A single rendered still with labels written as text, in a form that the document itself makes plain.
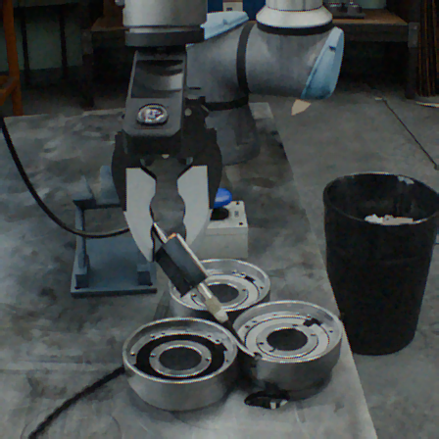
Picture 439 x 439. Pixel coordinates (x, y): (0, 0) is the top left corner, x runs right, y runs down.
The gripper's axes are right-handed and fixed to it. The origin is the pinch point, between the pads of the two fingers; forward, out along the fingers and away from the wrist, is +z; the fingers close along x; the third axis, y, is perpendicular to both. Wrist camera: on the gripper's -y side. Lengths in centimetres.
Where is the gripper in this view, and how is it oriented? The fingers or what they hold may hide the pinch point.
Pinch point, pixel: (169, 250)
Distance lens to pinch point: 69.1
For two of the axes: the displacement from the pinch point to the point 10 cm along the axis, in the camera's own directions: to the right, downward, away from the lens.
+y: -0.3, -3.2, 9.5
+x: -10.0, 0.2, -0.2
